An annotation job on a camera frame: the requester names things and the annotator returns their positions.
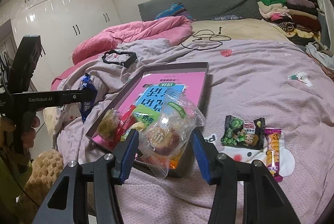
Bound red milk candy packet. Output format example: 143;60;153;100
108;109;136;150

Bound clear red pastry bag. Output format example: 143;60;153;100
139;88;205;179

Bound orange biscuit packet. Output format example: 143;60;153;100
144;147;185;170

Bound green milk snack packet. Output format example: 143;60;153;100
132;104;160;128

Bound blue Oreo packet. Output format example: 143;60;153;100
79;73;97;123

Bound left hand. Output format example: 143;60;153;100
0;111;41;154

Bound green pea snack packet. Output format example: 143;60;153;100
220;115;266;151

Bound beige plush toy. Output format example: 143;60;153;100
17;149;63;223

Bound purple orange wafer bar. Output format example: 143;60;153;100
264;128;283;183

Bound pink Chinese picture book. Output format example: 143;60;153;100
86;70;207;149

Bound lilac bed sheet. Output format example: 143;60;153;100
54;39;333;223

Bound white wardrobe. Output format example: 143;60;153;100
1;0;121;91

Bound pink quilt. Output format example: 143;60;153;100
51;16;192;91

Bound blue garment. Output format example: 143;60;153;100
155;3;193;20

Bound pile of folded clothes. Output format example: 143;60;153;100
258;0;331;48

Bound grey headboard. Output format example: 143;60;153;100
138;0;262;21

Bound black plastic frame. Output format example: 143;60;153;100
101;50;137;68

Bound black cable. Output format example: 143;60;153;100
181;26;232;51

